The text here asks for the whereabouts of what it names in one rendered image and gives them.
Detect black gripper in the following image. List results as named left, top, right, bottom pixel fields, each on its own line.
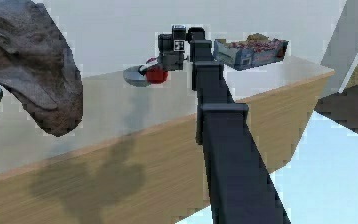
left=138, top=33, right=186, bottom=75

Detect grey round dish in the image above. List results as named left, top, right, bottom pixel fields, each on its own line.
left=122, top=65, right=152, bottom=88

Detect blue crate with red filling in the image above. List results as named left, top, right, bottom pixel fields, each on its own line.
left=213, top=37, right=290, bottom=72

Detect wooden counter with pale top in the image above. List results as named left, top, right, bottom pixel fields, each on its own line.
left=0, top=54, right=336, bottom=224

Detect brown green lump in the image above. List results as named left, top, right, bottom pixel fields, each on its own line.
left=246, top=32, right=271, bottom=43

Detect grey stone bust statue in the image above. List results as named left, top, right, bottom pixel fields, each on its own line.
left=0, top=0, right=84, bottom=138

